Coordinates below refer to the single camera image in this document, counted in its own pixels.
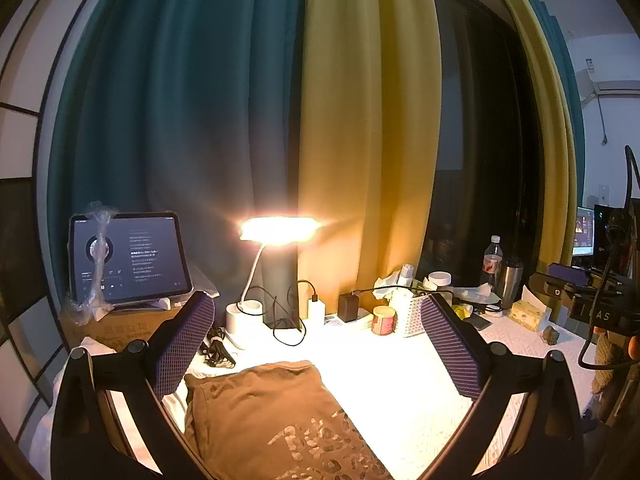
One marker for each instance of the stainless steel tumbler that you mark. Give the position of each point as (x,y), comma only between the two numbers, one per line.
(509,281)

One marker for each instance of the cardboard box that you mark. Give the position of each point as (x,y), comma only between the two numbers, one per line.
(118,328)

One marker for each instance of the white perforated basket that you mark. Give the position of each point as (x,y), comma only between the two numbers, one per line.
(408,309)

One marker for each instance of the wall air conditioner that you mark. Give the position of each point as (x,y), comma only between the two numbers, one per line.
(608,76)

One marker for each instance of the white desk lamp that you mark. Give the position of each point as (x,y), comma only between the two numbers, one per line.
(267,306)

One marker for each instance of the wet wipes pack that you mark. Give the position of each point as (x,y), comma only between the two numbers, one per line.
(483,294)

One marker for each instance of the white charger adapter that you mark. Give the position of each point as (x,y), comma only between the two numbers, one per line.
(316,313)

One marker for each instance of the black smartphone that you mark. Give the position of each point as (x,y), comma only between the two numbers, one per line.
(478,322)

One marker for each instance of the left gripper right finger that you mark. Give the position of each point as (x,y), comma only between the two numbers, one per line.
(458,344)

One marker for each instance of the yellow snack bag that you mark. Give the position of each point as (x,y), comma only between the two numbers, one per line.
(463,311)

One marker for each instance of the computer monitor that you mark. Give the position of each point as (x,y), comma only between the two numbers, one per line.
(584,233)

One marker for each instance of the teal curtain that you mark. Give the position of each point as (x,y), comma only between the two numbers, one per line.
(182,105)

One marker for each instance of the black charger adapter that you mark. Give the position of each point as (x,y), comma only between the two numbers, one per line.
(348,307)

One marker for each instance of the plastic water bottle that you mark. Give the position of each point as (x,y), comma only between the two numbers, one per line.
(492,262)

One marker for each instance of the clear snack jar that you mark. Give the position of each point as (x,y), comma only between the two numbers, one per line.
(440,281)

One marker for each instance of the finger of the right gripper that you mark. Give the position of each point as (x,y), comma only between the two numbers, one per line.
(551,287)
(575,276)

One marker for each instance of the tablet computer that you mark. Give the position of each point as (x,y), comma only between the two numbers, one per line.
(144,258)

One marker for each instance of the brown t-shirt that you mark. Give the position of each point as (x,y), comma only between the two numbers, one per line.
(275,421)

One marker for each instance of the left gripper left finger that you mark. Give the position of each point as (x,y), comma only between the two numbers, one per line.
(176,341)

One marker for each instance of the red tin can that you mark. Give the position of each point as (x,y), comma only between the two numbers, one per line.
(383,320)

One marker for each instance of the white power strip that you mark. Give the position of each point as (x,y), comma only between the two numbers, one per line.
(362,323)

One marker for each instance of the yellow curtain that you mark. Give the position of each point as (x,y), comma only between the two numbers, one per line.
(369,131)

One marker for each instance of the yellow tissue box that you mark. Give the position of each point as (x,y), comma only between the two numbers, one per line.
(529,312)

